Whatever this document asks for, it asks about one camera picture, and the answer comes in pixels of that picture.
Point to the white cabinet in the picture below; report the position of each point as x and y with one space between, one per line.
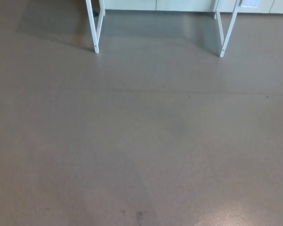
179 4

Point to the white table right leg frame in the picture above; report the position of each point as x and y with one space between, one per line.
226 35

